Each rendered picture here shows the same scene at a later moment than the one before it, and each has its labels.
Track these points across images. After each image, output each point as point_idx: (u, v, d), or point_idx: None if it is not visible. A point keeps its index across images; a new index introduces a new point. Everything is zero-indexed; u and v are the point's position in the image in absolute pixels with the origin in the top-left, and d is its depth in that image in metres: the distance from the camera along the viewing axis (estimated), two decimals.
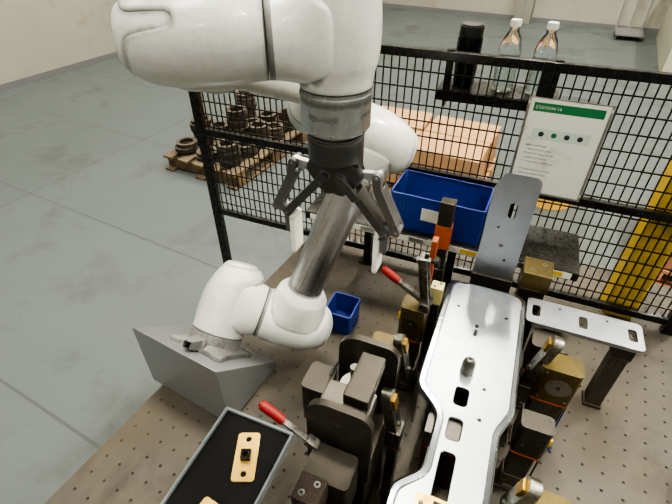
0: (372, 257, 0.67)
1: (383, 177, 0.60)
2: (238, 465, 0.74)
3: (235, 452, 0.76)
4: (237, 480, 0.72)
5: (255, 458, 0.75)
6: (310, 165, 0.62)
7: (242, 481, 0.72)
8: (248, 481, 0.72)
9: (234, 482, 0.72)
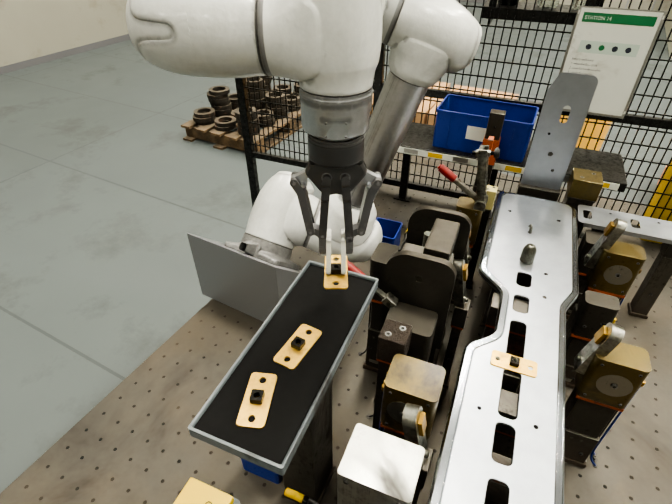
0: (341, 259, 0.70)
1: (379, 182, 0.63)
2: (329, 277, 0.72)
3: (324, 268, 0.73)
4: (330, 287, 0.70)
5: (346, 272, 0.73)
6: (311, 170, 0.60)
7: (336, 288, 0.70)
8: (343, 288, 0.70)
9: (328, 289, 0.70)
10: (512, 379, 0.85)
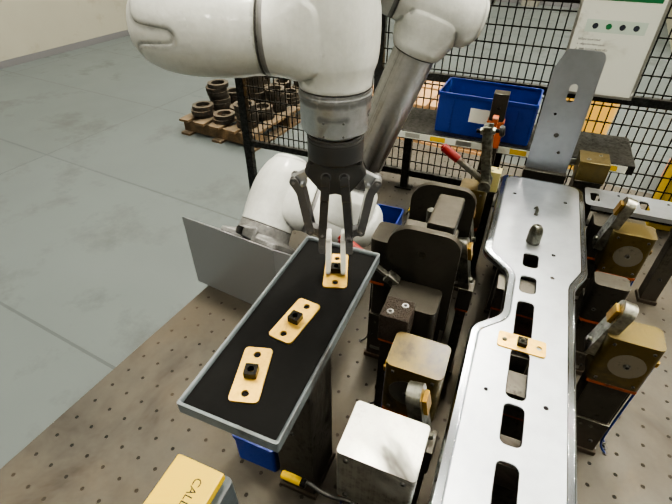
0: (340, 259, 0.70)
1: (379, 183, 0.63)
2: (328, 276, 0.72)
3: (324, 267, 0.73)
4: (329, 286, 0.70)
5: (345, 271, 0.73)
6: (310, 169, 0.61)
7: (334, 287, 0.70)
8: (341, 288, 0.70)
9: (327, 288, 0.70)
10: (519, 360, 0.81)
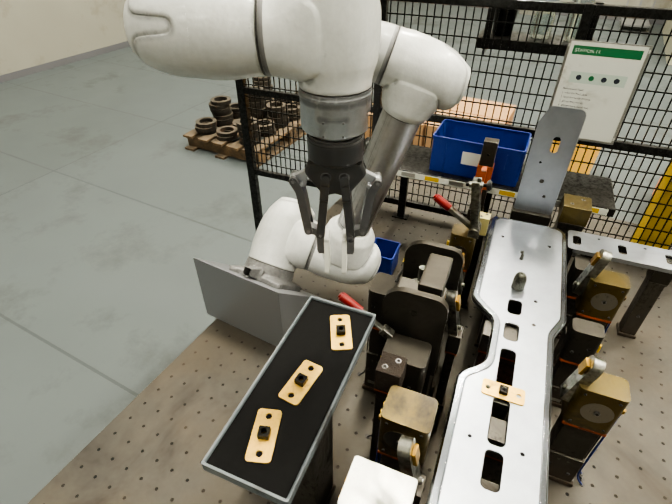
0: (342, 259, 0.70)
1: (380, 183, 0.63)
2: (335, 338, 0.81)
3: (330, 329, 0.83)
4: (337, 348, 0.79)
5: (349, 332, 0.82)
6: (310, 169, 0.61)
7: (342, 349, 0.79)
8: (348, 349, 0.79)
9: (335, 350, 0.79)
10: (501, 406, 0.90)
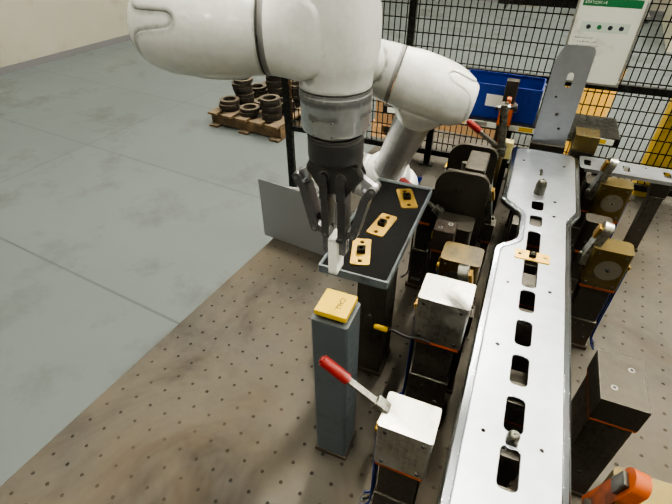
0: (332, 259, 0.70)
1: (376, 192, 0.61)
2: (403, 201, 1.03)
3: (398, 196, 1.05)
4: (406, 207, 1.01)
5: (414, 198, 1.04)
6: (310, 165, 0.62)
7: (410, 207, 1.01)
8: (414, 207, 1.01)
9: (404, 208, 1.01)
10: (530, 267, 1.13)
